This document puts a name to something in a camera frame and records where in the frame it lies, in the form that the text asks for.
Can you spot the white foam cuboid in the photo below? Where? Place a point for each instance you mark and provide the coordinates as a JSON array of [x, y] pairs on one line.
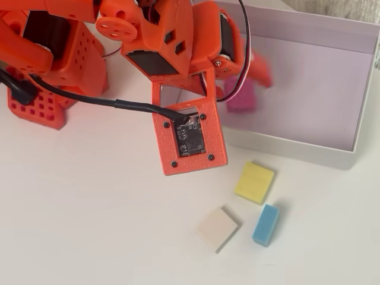
[[218, 228]]

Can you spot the pink foam cuboid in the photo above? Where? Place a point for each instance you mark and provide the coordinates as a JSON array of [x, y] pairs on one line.
[[240, 99]]

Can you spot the white cardboard bin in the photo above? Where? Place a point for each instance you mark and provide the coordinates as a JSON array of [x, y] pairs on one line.
[[311, 89]]

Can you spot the blue foam cuboid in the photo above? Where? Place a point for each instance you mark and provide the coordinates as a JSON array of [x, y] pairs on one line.
[[265, 225]]

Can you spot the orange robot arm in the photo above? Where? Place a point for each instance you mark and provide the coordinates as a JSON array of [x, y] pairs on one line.
[[166, 17]]

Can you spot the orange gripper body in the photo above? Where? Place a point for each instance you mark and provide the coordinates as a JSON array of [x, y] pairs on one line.
[[228, 36]]

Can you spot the yellow foam cuboid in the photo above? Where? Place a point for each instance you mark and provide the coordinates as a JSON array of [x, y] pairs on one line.
[[253, 182]]

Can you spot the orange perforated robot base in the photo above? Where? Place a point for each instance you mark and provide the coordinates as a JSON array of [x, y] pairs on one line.
[[86, 68]]

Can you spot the orange camera mount plate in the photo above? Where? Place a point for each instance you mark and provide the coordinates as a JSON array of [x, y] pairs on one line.
[[216, 139]]

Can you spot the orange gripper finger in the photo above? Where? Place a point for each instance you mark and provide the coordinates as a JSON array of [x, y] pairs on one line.
[[261, 69], [219, 93]]

